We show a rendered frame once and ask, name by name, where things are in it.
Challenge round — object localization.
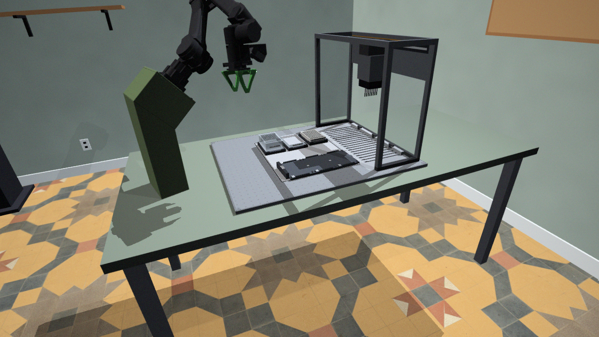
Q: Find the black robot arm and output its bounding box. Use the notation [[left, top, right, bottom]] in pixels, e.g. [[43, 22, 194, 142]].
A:
[[160, 0, 267, 92]]

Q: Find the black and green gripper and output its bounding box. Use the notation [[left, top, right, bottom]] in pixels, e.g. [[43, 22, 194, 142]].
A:
[[221, 44, 256, 93]]

